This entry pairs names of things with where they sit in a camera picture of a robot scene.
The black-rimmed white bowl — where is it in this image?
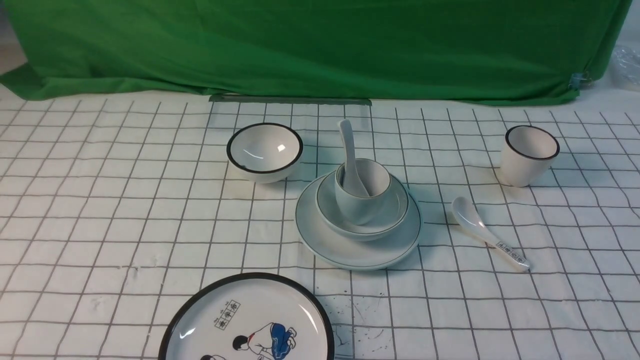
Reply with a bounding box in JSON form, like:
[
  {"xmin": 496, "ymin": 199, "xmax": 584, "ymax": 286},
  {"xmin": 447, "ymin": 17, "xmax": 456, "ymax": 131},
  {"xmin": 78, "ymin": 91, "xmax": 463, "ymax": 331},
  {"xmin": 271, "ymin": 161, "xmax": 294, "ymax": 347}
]
[{"xmin": 226, "ymin": 122, "xmax": 304, "ymax": 183}]

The green-rimmed white bowl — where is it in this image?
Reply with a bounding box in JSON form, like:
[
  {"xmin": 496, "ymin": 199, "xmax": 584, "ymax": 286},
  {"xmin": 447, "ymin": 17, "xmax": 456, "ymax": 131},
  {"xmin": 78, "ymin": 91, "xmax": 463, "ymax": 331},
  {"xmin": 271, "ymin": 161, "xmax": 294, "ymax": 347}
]
[{"xmin": 315, "ymin": 171, "xmax": 409, "ymax": 242}]

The black-rimmed illustrated plate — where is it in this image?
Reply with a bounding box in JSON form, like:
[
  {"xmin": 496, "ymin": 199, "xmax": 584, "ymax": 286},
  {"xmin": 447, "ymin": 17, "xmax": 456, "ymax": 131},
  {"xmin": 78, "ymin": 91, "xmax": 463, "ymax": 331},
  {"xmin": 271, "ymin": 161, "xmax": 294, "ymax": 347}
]
[{"xmin": 157, "ymin": 272, "xmax": 335, "ymax": 360}]

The green backdrop cloth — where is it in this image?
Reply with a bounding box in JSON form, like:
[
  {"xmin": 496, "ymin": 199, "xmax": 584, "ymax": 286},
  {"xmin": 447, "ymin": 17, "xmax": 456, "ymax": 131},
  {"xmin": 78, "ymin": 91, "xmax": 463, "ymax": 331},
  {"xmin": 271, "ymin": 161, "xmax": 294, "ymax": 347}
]
[{"xmin": 1, "ymin": 0, "xmax": 632, "ymax": 107}]

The pale green cup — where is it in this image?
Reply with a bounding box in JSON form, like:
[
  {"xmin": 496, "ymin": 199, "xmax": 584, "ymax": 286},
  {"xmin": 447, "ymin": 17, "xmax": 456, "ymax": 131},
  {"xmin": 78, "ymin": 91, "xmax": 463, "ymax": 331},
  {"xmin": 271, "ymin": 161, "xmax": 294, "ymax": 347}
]
[{"xmin": 334, "ymin": 158, "xmax": 393, "ymax": 225}]

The white spoon with lettering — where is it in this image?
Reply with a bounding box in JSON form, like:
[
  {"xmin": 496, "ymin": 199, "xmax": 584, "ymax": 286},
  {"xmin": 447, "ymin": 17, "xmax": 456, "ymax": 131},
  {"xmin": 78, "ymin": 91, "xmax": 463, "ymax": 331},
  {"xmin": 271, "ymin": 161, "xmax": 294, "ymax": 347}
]
[{"xmin": 451, "ymin": 196, "xmax": 531, "ymax": 272}]

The black-rimmed white cup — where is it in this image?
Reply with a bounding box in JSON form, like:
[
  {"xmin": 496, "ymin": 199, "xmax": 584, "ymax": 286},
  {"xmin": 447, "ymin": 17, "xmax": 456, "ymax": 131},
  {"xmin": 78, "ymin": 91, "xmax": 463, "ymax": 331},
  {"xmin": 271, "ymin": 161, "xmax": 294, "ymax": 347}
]
[{"xmin": 497, "ymin": 125, "xmax": 561, "ymax": 188}]

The white black-grid tablecloth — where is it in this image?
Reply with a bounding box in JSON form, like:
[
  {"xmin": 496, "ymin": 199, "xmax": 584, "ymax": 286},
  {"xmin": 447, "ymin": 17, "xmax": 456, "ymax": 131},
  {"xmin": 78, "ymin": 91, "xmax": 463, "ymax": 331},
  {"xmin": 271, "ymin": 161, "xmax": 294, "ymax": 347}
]
[{"xmin": 0, "ymin": 99, "xmax": 640, "ymax": 360}]

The plain white spoon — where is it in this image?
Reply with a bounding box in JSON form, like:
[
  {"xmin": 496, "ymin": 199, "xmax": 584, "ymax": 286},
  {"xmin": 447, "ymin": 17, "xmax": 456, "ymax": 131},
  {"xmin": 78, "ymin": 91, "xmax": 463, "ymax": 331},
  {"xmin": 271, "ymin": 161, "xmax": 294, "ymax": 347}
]
[{"xmin": 338, "ymin": 119, "xmax": 370, "ymax": 198}]

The green-rimmed white plate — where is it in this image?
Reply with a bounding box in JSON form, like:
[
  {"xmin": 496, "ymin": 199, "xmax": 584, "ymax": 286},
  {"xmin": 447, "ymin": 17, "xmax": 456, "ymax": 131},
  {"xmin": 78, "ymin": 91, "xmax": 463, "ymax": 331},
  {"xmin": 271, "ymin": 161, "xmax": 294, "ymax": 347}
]
[{"xmin": 294, "ymin": 171, "xmax": 423, "ymax": 271}]

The metal clip on backdrop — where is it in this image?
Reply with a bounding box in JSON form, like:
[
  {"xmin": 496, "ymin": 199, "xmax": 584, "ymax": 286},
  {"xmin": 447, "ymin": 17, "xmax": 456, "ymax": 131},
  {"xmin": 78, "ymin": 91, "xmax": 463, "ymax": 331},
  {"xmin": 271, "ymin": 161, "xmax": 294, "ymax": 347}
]
[{"xmin": 567, "ymin": 72, "xmax": 594, "ymax": 91}]

